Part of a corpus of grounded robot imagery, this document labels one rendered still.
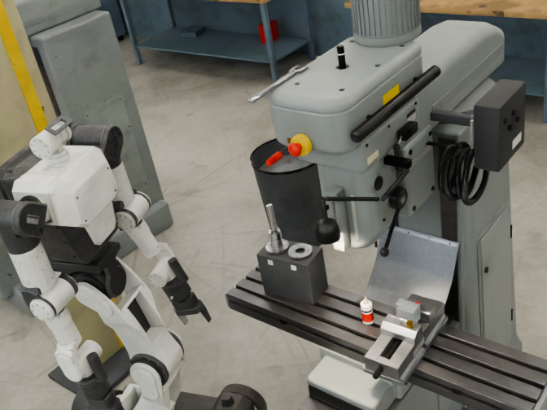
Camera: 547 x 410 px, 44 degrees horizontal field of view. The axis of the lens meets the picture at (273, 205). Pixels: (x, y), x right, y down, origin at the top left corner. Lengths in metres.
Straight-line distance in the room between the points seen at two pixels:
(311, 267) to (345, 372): 0.39
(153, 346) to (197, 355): 1.59
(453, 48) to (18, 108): 1.91
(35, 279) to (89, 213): 0.23
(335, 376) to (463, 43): 1.21
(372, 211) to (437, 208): 0.50
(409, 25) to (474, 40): 0.46
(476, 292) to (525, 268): 1.49
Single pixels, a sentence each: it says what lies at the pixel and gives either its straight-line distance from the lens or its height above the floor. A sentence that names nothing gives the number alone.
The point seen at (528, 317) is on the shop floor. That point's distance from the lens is 3.88.
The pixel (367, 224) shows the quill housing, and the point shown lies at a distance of 2.07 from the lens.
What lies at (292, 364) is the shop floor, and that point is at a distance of 3.68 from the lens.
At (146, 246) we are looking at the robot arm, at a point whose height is 1.32.
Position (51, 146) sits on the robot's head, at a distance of 1.97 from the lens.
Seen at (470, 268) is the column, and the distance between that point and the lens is 2.64.
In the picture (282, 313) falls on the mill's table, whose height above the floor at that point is 0.93.
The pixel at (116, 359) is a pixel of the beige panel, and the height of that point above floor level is 0.03.
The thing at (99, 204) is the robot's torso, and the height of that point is 1.63.
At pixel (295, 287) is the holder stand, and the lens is 2.56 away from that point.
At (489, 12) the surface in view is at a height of 0.86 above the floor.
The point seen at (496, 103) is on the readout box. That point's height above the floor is 1.72.
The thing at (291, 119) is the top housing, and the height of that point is 1.82.
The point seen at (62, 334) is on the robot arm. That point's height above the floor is 1.33.
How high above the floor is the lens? 2.59
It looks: 32 degrees down
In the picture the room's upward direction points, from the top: 11 degrees counter-clockwise
